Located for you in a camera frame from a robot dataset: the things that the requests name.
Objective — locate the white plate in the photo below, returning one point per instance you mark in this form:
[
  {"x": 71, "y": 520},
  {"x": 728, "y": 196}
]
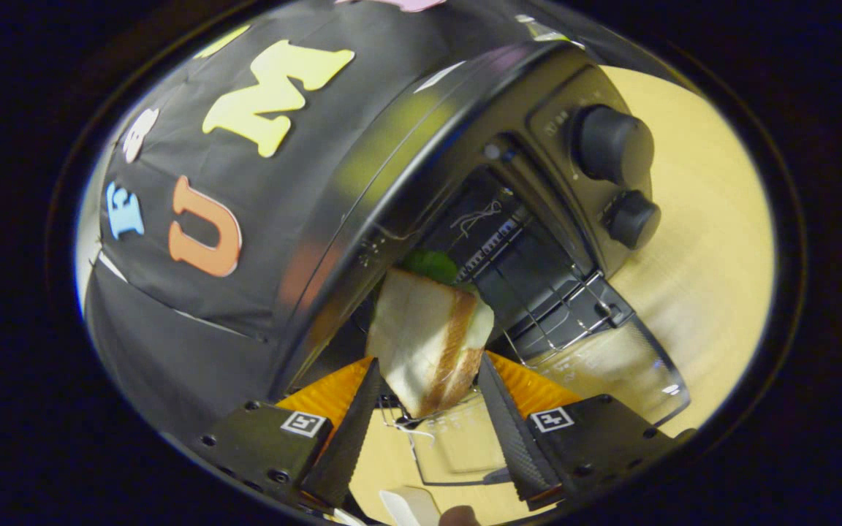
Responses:
[{"x": 414, "y": 504}]

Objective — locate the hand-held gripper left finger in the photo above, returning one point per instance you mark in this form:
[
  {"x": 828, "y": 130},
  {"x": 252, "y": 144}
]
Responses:
[{"x": 351, "y": 438}]

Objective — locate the sandwich with lettuce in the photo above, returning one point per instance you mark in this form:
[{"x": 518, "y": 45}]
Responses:
[{"x": 421, "y": 343}]

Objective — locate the black toaster oven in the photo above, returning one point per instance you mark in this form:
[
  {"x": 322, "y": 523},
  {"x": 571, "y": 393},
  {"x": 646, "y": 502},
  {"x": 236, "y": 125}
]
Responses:
[{"x": 406, "y": 146}]

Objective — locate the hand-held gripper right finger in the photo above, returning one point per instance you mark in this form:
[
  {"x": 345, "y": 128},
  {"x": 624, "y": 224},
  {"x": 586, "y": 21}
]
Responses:
[{"x": 516, "y": 438}]

